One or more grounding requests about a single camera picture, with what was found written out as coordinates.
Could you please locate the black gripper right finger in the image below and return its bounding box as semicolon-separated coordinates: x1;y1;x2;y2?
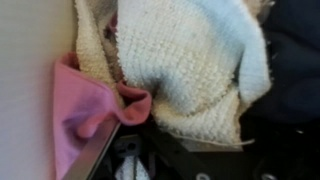
246;143;320;180

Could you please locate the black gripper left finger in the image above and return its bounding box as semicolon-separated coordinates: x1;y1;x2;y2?
61;119;218;180

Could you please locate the magenta pink cloth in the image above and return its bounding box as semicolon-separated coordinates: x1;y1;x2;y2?
52;50;153;180

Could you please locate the cream terry towel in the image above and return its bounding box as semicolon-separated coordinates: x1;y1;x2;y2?
73;0;256;149

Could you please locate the navy blue cloth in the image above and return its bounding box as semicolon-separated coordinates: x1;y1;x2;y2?
244;0;320;126

